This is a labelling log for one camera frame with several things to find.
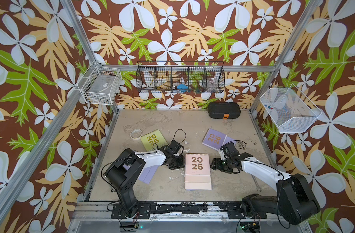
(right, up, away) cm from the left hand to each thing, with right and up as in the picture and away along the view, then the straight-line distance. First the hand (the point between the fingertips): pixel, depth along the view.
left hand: (186, 164), depth 90 cm
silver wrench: (+41, -12, -7) cm, 43 cm away
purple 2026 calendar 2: (-24, -5, -3) cm, 24 cm away
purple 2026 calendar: (+21, +14, +11) cm, 28 cm away
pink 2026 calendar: (+6, -4, -6) cm, 9 cm away
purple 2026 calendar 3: (+6, -12, -9) cm, 16 cm away
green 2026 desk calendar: (-23, +13, +11) cm, 29 cm away
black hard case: (+34, +36, +28) cm, 57 cm away
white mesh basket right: (+60, +33, -8) cm, 68 cm away
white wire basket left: (-52, +49, -4) cm, 72 cm away
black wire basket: (-3, +58, +9) cm, 59 cm away
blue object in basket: (-3, +49, +4) cm, 49 cm away
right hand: (+16, -1, -1) cm, 17 cm away
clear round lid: (-37, +18, +15) cm, 44 cm away
